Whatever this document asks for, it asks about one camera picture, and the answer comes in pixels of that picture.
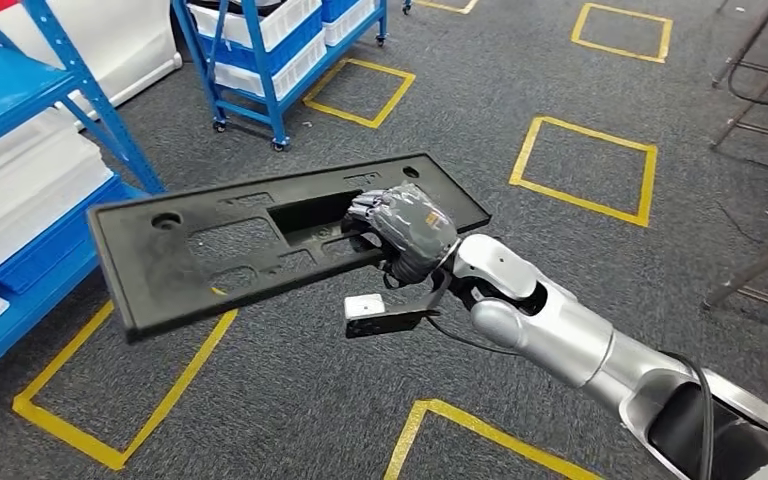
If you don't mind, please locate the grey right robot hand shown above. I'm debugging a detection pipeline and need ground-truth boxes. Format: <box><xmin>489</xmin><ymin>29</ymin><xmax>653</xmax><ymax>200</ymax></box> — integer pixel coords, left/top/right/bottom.
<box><xmin>342</xmin><ymin>183</ymin><xmax>460</xmax><ymax>288</ymax></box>

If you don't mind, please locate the blue wheeled shelf trolley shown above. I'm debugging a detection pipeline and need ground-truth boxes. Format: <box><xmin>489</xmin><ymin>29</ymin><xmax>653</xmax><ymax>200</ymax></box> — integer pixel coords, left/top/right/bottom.
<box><xmin>170</xmin><ymin>0</ymin><xmax>390</xmax><ymax>153</ymax></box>

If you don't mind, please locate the black floor cable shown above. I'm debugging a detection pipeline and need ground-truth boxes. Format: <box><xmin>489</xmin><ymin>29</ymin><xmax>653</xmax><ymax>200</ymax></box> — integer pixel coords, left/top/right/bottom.
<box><xmin>727</xmin><ymin>58</ymin><xmax>768</xmax><ymax>113</ymax></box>

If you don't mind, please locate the black plastic plate part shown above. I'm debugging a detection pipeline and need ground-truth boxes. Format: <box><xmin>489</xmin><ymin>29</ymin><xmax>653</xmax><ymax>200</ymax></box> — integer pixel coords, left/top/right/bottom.
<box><xmin>87</xmin><ymin>152</ymin><xmax>493</xmax><ymax>344</ymax></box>

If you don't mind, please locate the metal table leg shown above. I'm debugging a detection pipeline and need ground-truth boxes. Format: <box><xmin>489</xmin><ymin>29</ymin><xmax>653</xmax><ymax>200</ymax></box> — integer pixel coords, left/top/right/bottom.
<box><xmin>701</xmin><ymin>225</ymin><xmax>768</xmax><ymax>318</ymax></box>

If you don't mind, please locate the metal table frame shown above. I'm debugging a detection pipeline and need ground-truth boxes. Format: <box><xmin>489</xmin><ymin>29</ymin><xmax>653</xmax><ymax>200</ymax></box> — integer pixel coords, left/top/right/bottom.
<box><xmin>710</xmin><ymin>0</ymin><xmax>768</xmax><ymax>151</ymax></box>

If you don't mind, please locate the large blue shelf rack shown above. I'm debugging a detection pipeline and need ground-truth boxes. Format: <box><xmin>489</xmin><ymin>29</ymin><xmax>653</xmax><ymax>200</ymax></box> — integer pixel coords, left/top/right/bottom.
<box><xmin>0</xmin><ymin>0</ymin><xmax>167</xmax><ymax>397</ymax></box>

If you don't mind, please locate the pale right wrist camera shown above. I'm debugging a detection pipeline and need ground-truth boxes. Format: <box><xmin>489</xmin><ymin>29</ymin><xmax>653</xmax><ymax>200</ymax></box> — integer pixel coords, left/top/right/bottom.
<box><xmin>344</xmin><ymin>270</ymin><xmax>453</xmax><ymax>340</ymax></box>

